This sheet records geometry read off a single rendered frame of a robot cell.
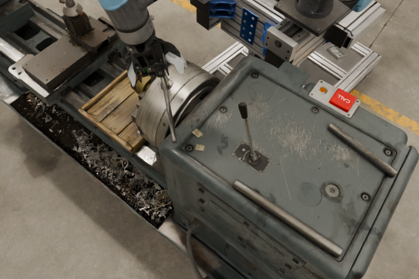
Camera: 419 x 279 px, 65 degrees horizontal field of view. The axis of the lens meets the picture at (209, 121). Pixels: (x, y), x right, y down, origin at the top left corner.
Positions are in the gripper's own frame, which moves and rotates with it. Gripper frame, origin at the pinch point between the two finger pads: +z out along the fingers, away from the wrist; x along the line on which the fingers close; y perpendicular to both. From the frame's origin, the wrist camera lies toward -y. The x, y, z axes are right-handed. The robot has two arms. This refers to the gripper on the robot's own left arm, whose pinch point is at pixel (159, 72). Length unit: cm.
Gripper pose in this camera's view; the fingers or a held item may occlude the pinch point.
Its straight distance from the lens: 90.6
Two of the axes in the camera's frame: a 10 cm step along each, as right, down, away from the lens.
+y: 2.3, 8.9, -4.0
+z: 1.1, 3.8, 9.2
